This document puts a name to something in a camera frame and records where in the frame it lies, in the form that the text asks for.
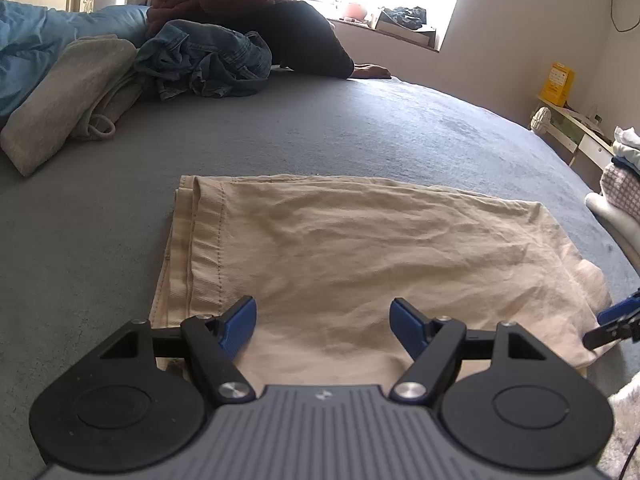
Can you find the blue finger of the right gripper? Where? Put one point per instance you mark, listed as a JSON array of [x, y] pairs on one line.
[[623, 308], [618, 330]]

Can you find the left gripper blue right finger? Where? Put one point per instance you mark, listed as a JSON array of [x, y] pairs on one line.
[[435, 348]]

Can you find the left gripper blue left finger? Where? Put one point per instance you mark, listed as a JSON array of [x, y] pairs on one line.
[[212, 344]]

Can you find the beige trousers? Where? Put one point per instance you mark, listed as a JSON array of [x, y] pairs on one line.
[[324, 257]]

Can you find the pink checked folded garment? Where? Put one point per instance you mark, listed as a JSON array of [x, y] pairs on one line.
[[621, 188]]

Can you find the blue folded garment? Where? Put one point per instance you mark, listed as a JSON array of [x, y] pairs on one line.
[[623, 163]]

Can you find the white folded top garment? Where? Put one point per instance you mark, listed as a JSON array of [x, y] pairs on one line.
[[627, 145]]

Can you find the grey bed blanket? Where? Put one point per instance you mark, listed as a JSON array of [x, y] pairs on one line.
[[82, 240]]

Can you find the wooden side shelf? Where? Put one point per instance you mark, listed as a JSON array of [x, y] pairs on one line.
[[576, 136]]

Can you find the white woven ball lamp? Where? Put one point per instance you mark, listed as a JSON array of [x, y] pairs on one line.
[[540, 121]]

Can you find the yellow box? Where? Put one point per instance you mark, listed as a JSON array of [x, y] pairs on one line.
[[557, 86]]

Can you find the blue denim jeans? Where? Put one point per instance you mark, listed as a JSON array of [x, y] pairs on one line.
[[204, 59]]

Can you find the shoes on white box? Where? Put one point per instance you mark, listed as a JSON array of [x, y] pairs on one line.
[[408, 24]]

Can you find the seated person in maroon jacket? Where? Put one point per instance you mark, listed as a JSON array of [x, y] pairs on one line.
[[298, 36]]

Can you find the blue duvet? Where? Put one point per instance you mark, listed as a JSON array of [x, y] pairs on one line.
[[33, 37]]

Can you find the grey sweatpants with drawstring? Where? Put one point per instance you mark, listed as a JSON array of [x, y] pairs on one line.
[[87, 90]]

